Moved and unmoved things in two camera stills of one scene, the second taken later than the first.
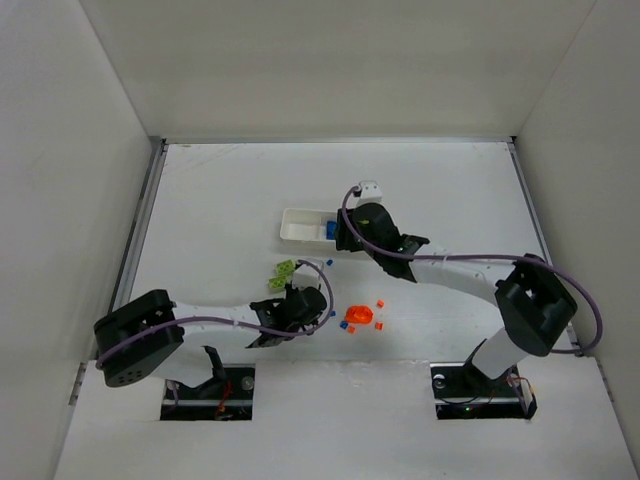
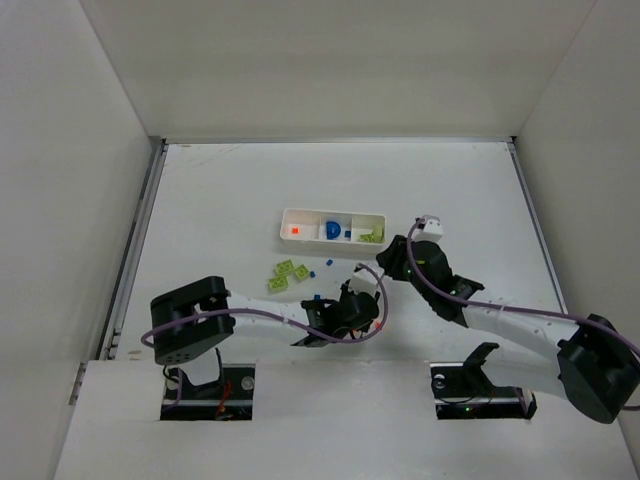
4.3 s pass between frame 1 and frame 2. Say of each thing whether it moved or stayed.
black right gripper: moved
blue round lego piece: stayed
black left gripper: moved
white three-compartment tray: stayed
